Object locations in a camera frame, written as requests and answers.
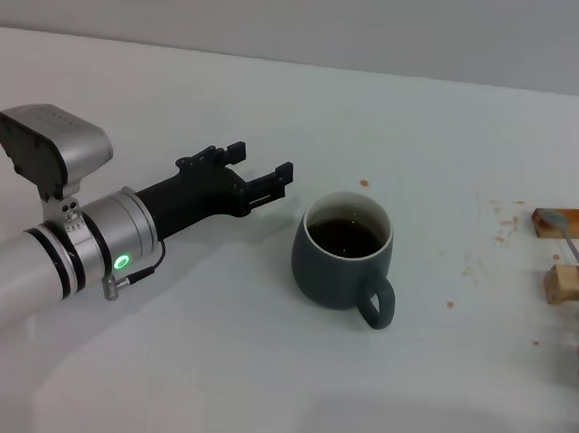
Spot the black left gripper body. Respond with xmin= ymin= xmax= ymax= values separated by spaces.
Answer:
xmin=131 ymin=157 xmax=255 ymax=249

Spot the silver grey wrist camera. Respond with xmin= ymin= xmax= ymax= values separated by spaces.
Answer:
xmin=0 ymin=99 xmax=117 ymax=207

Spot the pink handled metal spoon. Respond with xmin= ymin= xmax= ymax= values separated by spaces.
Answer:
xmin=533 ymin=208 xmax=579 ymax=296

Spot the plain wooden block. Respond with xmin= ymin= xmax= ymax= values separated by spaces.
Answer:
xmin=541 ymin=262 xmax=579 ymax=307

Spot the black wrist cable with plug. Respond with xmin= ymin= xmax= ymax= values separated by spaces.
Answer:
xmin=101 ymin=236 xmax=167 ymax=306

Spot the grey cup with coffee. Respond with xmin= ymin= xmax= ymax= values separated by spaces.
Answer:
xmin=285 ymin=186 xmax=406 ymax=332

